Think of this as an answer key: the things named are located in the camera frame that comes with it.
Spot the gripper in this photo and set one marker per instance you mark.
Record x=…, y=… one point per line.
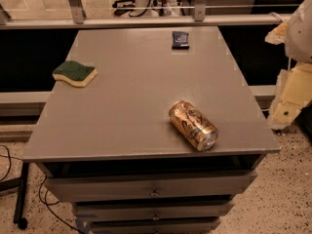
x=300, y=38

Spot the green and yellow sponge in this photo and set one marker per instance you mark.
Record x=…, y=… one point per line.
x=75, y=74

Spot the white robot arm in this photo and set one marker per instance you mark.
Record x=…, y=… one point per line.
x=296, y=33

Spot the gold crushed soda can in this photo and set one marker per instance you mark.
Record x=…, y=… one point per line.
x=193, y=125

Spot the dark blue snack packet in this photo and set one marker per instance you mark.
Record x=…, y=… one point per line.
x=180, y=40

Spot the top grey drawer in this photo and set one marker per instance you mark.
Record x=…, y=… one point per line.
x=90, y=189

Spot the grey drawer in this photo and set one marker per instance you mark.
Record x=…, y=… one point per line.
x=90, y=189
x=152, y=210
x=162, y=226

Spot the bottom grey drawer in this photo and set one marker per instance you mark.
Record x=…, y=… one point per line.
x=162, y=226

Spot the black office chair base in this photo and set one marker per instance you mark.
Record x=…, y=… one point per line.
x=131, y=8

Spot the grey drawer cabinet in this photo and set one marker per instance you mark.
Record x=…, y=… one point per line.
x=119, y=124

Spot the middle grey drawer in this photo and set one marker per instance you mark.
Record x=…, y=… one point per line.
x=152, y=210

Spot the black stand leg with caster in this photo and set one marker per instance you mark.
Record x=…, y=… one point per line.
x=20, y=183

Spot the metal railing frame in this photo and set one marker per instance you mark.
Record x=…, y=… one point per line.
x=46, y=14

